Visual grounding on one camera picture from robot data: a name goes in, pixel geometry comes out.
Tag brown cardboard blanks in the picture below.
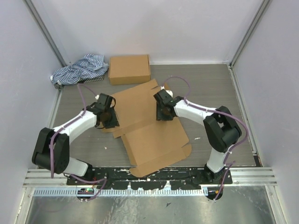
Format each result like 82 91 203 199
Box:
102 79 192 177

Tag brown cardboard box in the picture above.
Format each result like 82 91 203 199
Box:
108 55 151 85

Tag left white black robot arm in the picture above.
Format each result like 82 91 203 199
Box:
32 93 119 185

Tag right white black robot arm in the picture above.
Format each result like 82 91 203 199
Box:
154 89 242 184

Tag blue striped crumpled cloth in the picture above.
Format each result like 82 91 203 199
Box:
50 54 109 89

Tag slotted grey cable duct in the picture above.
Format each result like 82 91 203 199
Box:
33 187 208 197

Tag aluminium frame rail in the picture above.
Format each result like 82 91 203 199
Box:
23 168 71 187

